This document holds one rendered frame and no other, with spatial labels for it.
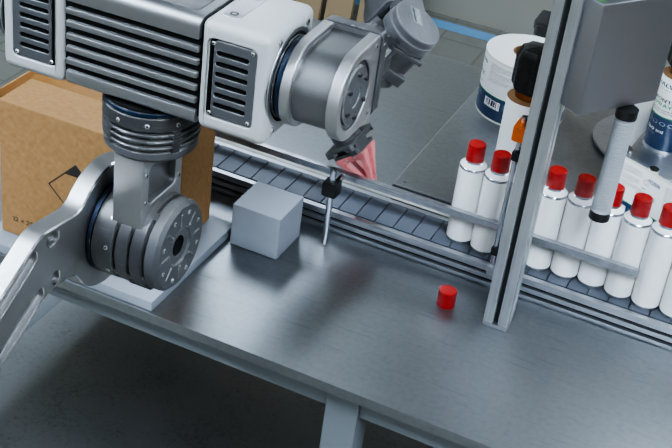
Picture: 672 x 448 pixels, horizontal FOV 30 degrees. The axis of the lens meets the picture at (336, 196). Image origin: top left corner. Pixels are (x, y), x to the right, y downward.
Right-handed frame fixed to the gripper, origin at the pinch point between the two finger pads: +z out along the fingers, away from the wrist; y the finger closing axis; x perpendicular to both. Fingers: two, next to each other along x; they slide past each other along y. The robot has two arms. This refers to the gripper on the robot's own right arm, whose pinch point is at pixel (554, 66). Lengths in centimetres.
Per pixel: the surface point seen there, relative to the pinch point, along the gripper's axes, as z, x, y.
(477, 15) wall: 118, -284, 84
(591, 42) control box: -22.6, 36.8, -10.6
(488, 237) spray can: 26.6, 22.0, 1.4
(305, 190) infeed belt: 31, 20, 39
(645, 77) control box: -15.0, 27.0, -18.9
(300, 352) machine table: 35, 60, 21
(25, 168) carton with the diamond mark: 18, 59, 77
